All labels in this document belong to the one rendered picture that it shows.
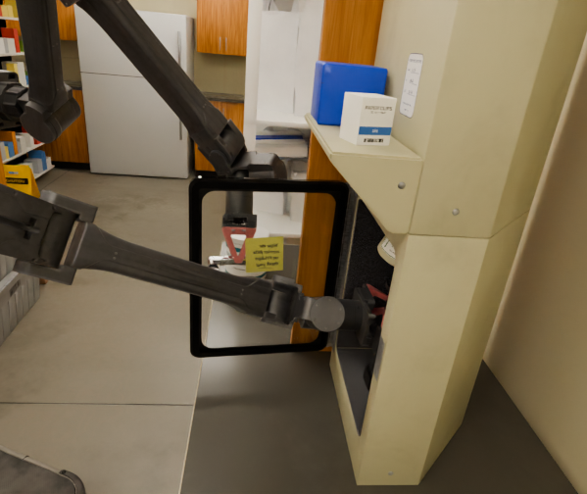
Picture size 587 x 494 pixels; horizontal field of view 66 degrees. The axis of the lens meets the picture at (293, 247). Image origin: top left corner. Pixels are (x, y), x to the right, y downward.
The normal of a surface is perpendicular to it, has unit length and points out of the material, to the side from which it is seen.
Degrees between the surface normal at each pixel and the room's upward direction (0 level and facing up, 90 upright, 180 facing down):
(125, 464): 0
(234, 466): 0
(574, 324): 90
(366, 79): 90
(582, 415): 90
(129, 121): 90
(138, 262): 69
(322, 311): 58
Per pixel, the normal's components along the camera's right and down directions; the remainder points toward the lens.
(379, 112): 0.35, 0.41
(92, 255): 0.60, 0.02
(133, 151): 0.07, 0.42
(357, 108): -0.93, 0.07
